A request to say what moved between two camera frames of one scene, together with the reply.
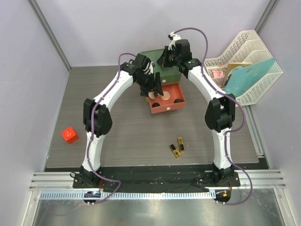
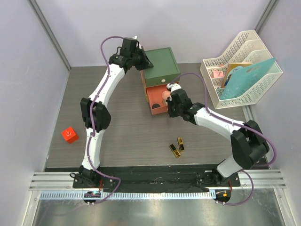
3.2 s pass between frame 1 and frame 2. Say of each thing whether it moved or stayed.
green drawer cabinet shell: stayed
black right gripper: moved
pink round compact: stayed
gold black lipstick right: stayed
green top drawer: stayed
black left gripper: moved
